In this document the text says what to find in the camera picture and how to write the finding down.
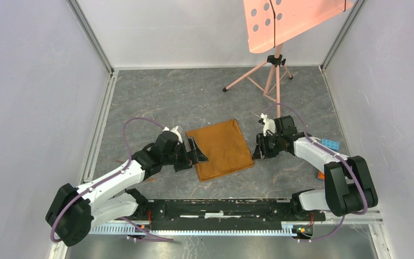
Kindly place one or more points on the orange toy block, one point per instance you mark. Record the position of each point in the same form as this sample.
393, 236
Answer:
320, 176

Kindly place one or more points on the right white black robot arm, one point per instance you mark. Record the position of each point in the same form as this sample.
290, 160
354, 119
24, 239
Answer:
348, 185

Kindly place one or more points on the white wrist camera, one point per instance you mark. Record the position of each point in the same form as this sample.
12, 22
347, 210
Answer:
269, 127
173, 133

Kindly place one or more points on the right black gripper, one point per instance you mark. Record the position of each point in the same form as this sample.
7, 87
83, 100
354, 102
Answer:
261, 151

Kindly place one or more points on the pink music stand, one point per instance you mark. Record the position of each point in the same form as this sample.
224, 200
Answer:
271, 23

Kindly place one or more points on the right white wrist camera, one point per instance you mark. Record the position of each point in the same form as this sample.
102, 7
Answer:
269, 127

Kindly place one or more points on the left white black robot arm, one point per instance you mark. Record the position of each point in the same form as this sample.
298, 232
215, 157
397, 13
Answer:
74, 211

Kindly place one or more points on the orange cloth napkin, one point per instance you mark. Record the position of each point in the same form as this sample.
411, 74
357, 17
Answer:
225, 147

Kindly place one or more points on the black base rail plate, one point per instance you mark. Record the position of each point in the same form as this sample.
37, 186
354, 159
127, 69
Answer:
222, 214

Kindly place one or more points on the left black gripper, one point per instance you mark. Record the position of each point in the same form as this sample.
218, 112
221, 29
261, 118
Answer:
190, 158

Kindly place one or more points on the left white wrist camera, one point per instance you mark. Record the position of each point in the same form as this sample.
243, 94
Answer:
173, 133

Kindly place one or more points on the blue toy brick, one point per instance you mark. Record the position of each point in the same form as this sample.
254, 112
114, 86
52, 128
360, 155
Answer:
331, 144

